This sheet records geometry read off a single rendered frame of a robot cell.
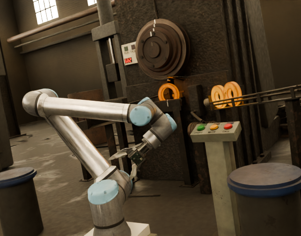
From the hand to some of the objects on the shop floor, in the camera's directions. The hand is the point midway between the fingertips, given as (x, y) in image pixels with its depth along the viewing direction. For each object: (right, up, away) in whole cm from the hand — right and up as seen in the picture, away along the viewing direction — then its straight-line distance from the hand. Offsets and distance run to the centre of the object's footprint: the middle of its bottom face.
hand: (118, 170), depth 163 cm
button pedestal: (+58, -38, +12) cm, 71 cm away
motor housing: (+63, -29, +81) cm, 106 cm away
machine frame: (+66, -21, +146) cm, 162 cm away
